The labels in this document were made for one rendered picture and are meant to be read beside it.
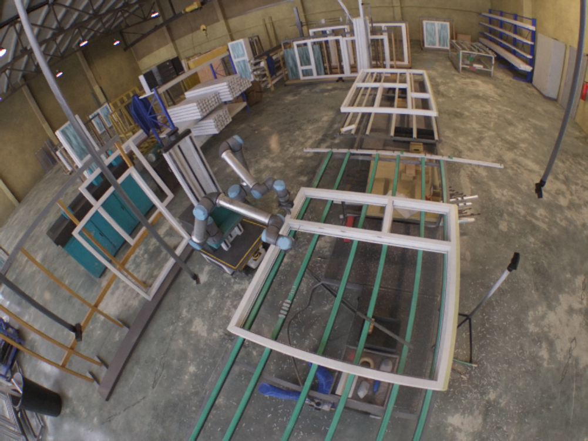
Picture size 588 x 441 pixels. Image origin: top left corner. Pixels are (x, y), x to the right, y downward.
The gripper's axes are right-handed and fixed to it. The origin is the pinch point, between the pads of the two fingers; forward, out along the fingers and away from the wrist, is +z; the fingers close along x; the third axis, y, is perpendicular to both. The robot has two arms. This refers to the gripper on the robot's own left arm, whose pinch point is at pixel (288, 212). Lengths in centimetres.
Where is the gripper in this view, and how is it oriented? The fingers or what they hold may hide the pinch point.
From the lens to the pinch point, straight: 225.4
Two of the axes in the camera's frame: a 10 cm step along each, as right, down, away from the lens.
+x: 9.0, 1.3, -4.1
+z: 2.2, 6.7, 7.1
